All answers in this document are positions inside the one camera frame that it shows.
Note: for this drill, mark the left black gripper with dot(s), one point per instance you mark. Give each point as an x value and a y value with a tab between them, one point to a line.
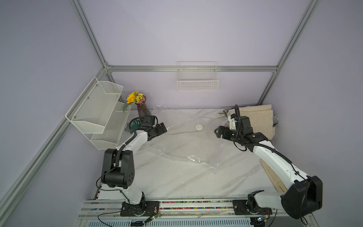
159	130

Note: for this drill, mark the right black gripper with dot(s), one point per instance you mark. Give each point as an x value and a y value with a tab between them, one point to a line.
221	129

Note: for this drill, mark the beige fuzzy scarf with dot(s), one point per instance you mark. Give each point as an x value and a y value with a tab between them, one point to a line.
261	119

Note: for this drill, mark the clear plastic vacuum bag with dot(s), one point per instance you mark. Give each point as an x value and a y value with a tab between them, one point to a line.
183	143

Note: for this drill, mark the black cream checked scarf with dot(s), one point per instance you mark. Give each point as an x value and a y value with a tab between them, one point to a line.
275	120

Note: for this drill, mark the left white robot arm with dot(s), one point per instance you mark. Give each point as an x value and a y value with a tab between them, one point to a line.
118	170

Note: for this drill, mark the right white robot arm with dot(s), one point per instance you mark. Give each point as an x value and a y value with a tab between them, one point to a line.
304	193

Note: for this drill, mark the white bag valve cap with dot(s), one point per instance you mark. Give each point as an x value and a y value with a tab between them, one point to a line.
199	127

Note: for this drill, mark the purple ribbed glass vase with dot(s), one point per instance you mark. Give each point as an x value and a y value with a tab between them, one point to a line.
143	110

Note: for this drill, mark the yellow flower bouquet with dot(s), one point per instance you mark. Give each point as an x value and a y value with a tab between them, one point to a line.
135	98

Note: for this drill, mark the white two-tier mesh shelf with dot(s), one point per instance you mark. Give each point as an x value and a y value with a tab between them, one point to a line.
98	114

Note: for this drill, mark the white wire wall basket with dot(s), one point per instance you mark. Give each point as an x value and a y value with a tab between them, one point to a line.
197	76

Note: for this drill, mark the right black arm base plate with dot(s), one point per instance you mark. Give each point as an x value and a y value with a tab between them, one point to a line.
244	207

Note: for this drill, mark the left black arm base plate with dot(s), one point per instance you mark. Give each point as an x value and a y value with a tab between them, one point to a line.
145	208

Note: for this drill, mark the aluminium front rail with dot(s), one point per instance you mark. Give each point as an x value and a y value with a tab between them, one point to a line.
171	208

